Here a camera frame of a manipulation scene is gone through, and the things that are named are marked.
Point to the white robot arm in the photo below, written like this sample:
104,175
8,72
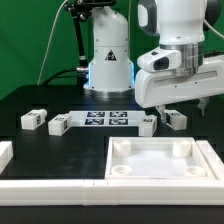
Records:
175,71

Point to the white square tabletop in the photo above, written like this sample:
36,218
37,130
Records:
156,158

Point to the white marker base plate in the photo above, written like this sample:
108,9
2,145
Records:
106,118

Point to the white U-shaped fence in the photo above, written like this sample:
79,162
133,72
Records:
120,191

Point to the black camera stand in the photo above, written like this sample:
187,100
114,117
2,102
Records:
80,11

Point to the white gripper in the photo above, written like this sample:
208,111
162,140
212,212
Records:
162,88

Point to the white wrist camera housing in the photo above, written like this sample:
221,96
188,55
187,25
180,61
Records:
160,60

